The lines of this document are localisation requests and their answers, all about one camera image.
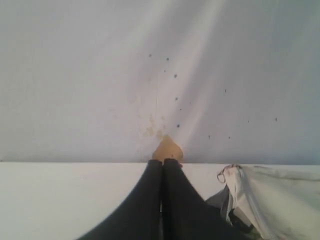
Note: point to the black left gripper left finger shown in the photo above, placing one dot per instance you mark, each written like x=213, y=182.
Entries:
x=138, y=216

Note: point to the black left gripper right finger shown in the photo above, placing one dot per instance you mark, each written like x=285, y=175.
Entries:
x=185, y=215

